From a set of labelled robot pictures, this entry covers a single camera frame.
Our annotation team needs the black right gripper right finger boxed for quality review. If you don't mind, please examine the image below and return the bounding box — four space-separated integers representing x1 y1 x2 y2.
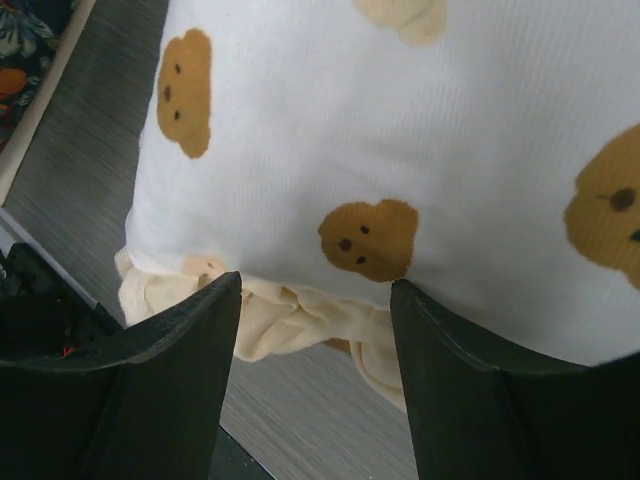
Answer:
390 280 639 480

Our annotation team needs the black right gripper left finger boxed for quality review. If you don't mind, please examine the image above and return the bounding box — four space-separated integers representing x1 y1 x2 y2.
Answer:
1 272 241 479

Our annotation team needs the bear print white cushion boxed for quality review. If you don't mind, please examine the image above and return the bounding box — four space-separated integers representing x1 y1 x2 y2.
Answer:
116 1 639 407

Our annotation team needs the beige canvas tote bag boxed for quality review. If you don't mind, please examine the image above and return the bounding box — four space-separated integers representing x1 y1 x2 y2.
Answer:
1 1 95 201

